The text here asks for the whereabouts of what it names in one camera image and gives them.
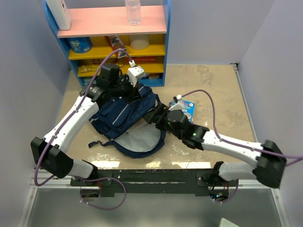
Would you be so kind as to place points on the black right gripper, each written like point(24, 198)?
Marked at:
point(161, 109)

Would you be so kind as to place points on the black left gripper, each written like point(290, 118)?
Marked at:
point(134, 94)

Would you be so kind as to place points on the blue children's book underneath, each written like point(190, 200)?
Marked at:
point(188, 109)

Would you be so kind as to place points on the navy blue student backpack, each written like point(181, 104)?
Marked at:
point(118, 121)

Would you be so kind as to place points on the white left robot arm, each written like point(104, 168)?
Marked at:
point(49, 152)

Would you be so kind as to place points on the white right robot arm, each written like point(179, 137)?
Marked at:
point(263, 162)

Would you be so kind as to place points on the orange snack bag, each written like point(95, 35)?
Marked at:
point(115, 43)

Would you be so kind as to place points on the orange flat box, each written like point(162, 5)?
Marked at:
point(141, 59)

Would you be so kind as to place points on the yellow snack packet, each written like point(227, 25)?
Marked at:
point(93, 67)

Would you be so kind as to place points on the white round container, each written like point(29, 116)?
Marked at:
point(139, 42)

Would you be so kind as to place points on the blue wooden shelf unit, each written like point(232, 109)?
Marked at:
point(87, 36)

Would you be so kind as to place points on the blue round tin can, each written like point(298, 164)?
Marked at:
point(80, 44)

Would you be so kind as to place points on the clear plastic water bottle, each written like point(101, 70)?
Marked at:
point(133, 12)

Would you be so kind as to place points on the white rectangular box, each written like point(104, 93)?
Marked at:
point(60, 13)

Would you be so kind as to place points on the white paper corner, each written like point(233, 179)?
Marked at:
point(226, 223)

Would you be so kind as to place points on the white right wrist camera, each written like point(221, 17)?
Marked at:
point(178, 103)

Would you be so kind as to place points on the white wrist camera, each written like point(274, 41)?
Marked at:
point(135, 73)
point(178, 103)

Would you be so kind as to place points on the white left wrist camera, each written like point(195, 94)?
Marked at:
point(135, 73)

